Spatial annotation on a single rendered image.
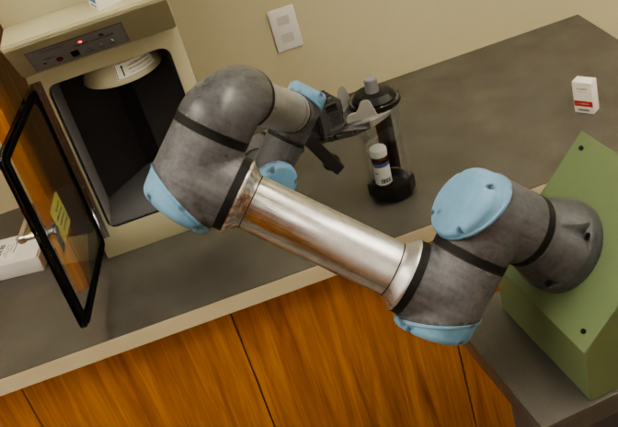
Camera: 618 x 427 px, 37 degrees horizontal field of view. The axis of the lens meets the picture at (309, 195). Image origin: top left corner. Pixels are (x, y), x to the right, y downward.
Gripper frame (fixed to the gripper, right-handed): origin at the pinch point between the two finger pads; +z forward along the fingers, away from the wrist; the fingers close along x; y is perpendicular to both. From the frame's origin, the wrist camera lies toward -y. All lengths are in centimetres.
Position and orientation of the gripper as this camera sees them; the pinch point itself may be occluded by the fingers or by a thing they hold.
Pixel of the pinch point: (374, 108)
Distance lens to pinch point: 195.3
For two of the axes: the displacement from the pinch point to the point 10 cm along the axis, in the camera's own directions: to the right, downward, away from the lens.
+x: -4.6, -3.6, 8.1
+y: -2.4, -8.3, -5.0
